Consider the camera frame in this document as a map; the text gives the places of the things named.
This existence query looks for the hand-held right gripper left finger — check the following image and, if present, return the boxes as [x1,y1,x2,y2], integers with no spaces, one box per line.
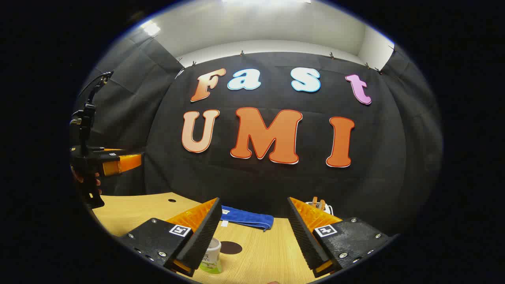
[117,197,223,277]

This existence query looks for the blue folded towel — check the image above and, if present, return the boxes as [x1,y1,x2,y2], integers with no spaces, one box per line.
[220,206,275,232]

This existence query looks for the clear water bottle green label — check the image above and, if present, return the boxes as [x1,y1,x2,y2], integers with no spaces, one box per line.
[199,238,222,275]

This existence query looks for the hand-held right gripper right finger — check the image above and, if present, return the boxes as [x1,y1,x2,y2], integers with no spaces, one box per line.
[287,197,395,278]

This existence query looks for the dark brown round coaster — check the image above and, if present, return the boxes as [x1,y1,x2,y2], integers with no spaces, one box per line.
[220,241,243,255]

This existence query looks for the white toy toaster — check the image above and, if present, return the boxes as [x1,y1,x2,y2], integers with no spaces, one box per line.
[306,201,335,216]

